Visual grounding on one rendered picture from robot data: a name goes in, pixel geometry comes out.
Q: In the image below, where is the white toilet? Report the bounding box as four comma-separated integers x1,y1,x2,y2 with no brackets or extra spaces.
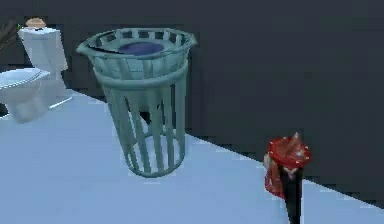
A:
0,26,73,125

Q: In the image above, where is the red bag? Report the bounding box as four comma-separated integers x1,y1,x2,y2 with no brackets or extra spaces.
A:
262,132,313,201

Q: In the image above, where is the tan round object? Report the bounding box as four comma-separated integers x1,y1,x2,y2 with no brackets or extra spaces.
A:
25,17,47,30

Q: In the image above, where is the teal slatted trash can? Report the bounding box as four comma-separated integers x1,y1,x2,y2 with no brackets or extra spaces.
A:
75,27,198,179

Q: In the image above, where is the blue round object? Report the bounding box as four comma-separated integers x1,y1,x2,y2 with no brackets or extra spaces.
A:
117,41,165,57

